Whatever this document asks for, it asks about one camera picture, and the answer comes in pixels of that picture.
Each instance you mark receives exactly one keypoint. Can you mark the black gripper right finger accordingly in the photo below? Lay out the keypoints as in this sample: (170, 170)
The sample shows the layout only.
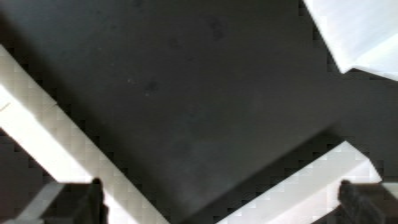
(371, 202)

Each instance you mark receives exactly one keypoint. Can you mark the white drawer cabinet frame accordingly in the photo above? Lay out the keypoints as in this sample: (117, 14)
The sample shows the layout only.
(358, 26)

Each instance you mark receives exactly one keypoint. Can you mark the white rail wall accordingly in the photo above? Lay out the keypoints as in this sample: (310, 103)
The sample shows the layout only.
(301, 199)
(53, 139)

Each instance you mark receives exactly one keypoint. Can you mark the white front rail wall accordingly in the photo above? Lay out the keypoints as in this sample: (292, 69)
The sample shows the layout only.
(53, 139)

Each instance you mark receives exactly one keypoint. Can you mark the white right rail wall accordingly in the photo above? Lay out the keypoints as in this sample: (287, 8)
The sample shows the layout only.
(301, 199)

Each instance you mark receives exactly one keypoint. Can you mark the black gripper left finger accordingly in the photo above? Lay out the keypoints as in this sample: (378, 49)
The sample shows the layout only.
(67, 204)

